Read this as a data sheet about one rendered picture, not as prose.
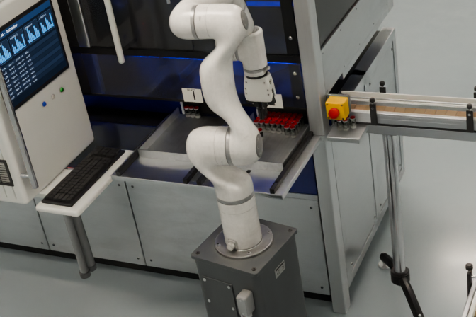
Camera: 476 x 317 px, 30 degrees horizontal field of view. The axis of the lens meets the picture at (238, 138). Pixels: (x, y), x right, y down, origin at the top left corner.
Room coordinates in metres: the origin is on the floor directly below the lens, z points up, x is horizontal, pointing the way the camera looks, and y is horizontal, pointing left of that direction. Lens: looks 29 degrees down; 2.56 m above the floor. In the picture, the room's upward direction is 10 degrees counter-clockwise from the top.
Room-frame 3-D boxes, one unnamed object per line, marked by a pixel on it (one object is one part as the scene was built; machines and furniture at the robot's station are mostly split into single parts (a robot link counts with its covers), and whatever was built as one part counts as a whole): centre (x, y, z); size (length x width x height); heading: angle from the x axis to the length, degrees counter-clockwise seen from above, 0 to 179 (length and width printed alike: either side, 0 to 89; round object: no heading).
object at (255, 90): (2.74, -0.10, 1.21); 0.10 x 0.08 x 0.11; 63
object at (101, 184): (3.05, 0.65, 0.79); 0.45 x 0.28 x 0.03; 151
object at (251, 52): (2.74, -0.10, 1.35); 0.09 x 0.08 x 0.13; 70
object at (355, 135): (2.91, -0.42, 0.87); 0.14 x 0.13 x 0.02; 151
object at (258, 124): (2.98, -0.15, 0.90); 0.18 x 0.02 x 0.05; 61
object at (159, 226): (3.82, 0.34, 0.44); 2.06 x 1.00 x 0.88; 61
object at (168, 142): (3.06, 0.19, 0.90); 0.34 x 0.26 x 0.04; 151
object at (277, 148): (2.90, -0.11, 0.90); 0.34 x 0.26 x 0.04; 151
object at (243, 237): (2.34, 0.04, 0.95); 0.19 x 0.19 x 0.18
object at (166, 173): (2.92, 0.07, 0.87); 0.70 x 0.48 x 0.02; 61
